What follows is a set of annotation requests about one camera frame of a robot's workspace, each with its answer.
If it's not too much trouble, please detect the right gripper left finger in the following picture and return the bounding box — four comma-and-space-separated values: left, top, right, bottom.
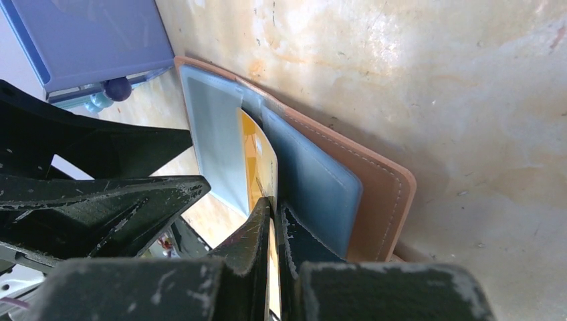
209, 197, 271, 320

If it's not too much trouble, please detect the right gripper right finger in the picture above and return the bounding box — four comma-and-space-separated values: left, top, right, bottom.
275, 203, 344, 320

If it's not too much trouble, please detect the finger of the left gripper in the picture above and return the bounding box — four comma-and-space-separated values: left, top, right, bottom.
1, 80, 193, 179
1, 175, 210, 261

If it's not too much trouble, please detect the purple blue card box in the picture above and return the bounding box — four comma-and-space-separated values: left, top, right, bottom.
1, 1, 173, 104

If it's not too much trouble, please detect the light blue card box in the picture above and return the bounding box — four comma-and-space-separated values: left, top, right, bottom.
45, 66, 172, 113

